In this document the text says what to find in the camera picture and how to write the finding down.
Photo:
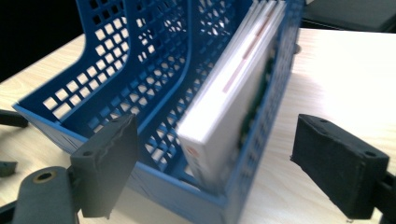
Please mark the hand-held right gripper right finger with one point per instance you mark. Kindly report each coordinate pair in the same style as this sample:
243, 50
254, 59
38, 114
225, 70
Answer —
339, 165

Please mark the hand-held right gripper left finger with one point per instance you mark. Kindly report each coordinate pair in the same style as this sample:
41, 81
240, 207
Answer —
106, 161

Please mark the picture book with green leaf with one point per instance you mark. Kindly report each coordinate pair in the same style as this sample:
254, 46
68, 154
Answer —
224, 118

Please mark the blue plastic file rack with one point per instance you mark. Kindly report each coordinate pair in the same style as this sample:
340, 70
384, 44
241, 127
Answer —
149, 93

